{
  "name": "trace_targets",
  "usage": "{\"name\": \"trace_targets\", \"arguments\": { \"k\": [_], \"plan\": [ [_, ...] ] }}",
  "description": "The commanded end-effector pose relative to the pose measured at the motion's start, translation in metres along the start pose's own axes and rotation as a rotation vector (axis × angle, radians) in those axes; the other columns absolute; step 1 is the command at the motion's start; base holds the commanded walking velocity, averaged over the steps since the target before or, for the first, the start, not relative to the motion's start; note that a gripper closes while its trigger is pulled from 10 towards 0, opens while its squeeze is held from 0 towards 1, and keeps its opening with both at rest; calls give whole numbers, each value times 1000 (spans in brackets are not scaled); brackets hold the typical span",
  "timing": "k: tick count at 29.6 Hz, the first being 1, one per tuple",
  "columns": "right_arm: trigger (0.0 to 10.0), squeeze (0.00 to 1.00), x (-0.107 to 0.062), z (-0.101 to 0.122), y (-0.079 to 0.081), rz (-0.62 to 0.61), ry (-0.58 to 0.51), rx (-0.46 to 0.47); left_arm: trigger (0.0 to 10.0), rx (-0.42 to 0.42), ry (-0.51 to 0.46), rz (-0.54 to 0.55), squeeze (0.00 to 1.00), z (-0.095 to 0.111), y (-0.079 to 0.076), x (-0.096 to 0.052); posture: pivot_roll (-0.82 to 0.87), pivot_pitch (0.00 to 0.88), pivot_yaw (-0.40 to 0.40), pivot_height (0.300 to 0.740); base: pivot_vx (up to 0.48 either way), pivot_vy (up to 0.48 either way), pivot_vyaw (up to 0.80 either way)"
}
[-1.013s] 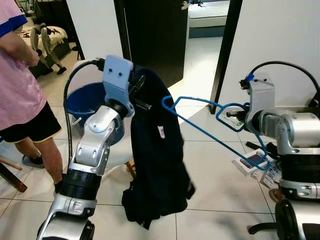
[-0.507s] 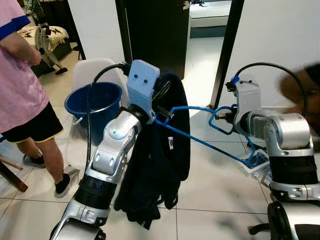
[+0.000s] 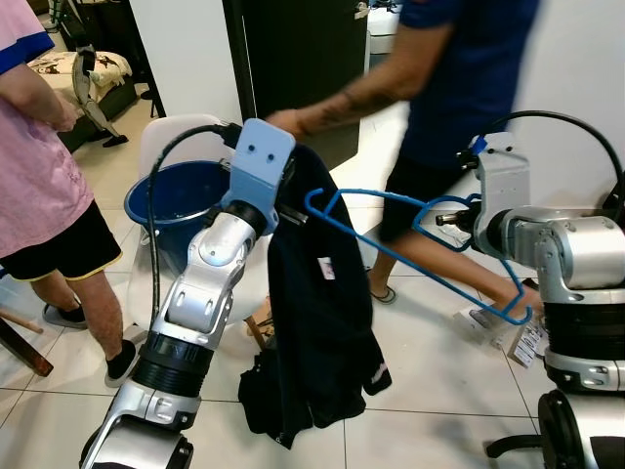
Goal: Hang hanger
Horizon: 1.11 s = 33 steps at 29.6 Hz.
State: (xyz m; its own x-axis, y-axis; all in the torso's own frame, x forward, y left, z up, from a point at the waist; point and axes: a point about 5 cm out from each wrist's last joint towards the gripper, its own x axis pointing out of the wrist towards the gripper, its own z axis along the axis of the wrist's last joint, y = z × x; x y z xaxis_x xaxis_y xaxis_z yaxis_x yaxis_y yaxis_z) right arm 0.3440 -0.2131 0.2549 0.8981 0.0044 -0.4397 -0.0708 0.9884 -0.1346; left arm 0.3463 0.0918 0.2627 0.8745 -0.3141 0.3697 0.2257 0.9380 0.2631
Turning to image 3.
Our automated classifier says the blue plastic basin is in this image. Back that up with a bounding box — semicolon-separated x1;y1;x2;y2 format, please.
124;161;235;255

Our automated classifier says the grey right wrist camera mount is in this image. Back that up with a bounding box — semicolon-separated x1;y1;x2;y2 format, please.
476;132;535;228

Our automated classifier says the bed with light bedding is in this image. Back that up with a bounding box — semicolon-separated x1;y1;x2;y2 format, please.
27;49;138;152

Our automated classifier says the blue plastic hanger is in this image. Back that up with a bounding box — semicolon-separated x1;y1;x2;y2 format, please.
303;186;536;326

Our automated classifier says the black door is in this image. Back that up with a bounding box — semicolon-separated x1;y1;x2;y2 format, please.
223;0;370;172

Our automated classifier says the person in pink shirt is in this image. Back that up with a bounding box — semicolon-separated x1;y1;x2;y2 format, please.
0;0;143;389

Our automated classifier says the white plastic chair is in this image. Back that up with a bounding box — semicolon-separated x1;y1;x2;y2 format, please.
137;115;274;338

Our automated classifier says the navy shirt white print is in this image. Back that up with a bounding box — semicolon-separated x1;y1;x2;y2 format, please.
237;145;394;450

